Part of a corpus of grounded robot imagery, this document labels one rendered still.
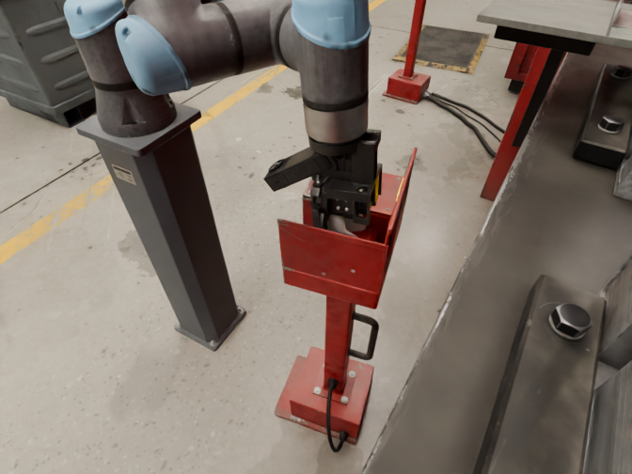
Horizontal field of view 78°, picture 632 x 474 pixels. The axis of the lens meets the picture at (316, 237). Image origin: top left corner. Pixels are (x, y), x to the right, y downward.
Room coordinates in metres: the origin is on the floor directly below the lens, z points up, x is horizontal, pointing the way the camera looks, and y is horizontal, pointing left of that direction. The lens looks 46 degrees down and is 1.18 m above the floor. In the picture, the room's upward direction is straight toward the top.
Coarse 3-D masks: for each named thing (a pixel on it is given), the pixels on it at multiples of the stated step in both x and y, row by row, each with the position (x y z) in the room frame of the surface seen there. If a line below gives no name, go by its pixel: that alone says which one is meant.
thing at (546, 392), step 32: (544, 288) 0.21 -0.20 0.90; (576, 288) 0.21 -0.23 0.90; (544, 320) 0.17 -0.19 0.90; (512, 352) 0.16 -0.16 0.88; (544, 352) 0.15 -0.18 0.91; (576, 352) 0.15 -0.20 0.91; (512, 384) 0.12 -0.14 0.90; (544, 384) 0.12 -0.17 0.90; (576, 384) 0.12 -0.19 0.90; (512, 416) 0.10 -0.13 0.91; (544, 416) 0.10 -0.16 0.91; (576, 416) 0.10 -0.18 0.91; (512, 448) 0.08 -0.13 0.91; (544, 448) 0.08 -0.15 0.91; (576, 448) 0.08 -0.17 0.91
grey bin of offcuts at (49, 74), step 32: (0, 0) 2.02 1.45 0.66; (32, 0) 2.15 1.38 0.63; (64, 0) 2.29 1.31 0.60; (0, 32) 2.05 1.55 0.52; (32, 32) 2.08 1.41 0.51; (64, 32) 2.23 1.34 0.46; (0, 64) 2.16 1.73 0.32; (32, 64) 2.02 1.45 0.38; (64, 64) 2.16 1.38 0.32; (32, 96) 2.09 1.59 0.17; (64, 96) 2.09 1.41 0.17
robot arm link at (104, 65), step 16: (80, 0) 0.72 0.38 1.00; (96, 0) 0.71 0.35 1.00; (112, 0) 0.71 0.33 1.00; (80, 16) 0.69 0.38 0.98; (96, 16) 0.69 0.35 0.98; (112, 16) 0.70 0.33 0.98; (80, 32) 0.69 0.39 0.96; (96, 32) 0.68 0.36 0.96; (112, 32) 0.69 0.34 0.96; (80, 48) 0.70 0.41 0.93; (96, 48) 0.68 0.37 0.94; (112, 48) 0.69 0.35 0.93; (96, 64) 0.69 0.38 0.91; (112, 64) 0.69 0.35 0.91; (96, 80) 0.69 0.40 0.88; (112, 80) 0.69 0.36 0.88; (128, 80) 0.69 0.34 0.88
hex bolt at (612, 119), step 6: (606, 120) 0.47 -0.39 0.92; (612, 120) 0.47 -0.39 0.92; (618, 120) 0.47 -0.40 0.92; (600, 126) 0.48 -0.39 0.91; (606, 126) 0.47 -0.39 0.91; (612, 126) 0.47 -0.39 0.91; (618, 126) 0.46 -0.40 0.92; (606, 132) 0.47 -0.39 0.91; (612, 132) 0.46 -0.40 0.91; (618, 132) 0.47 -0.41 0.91
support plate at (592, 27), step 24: (504, 0) 0.71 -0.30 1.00; (528, 0) 0.71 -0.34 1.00; (552, 0) 0.71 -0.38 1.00; (576, 0) 0.71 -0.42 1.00; (600, 0) 0.71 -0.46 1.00; (504, 24) 0.62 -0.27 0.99; (528, 24) 0.60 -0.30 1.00; (552, 24) 0.59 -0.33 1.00; (576, 24) 0.59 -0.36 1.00; (600, 24) 0.59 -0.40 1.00
